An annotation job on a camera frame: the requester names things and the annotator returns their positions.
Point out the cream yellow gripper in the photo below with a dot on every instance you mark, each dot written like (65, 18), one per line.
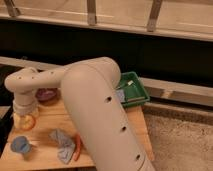
(25, 119)

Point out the yellow red apple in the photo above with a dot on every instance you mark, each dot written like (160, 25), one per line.
(25, 127)

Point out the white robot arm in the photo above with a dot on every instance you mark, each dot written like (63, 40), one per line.
(88, 90)

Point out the blue plastic cup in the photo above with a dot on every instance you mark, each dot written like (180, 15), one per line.
(20, 145)

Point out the purple bowl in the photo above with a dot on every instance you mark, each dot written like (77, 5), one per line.
(45, 94)

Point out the grey blue cloth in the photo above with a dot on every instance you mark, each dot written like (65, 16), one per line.
(65, 143)

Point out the orange carrot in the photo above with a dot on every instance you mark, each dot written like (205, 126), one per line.
(78, 147)

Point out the blue sponge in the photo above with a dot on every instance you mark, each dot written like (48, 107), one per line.
(121, 95)

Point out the green plastic tray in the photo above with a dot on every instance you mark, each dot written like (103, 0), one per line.
(135, 93)

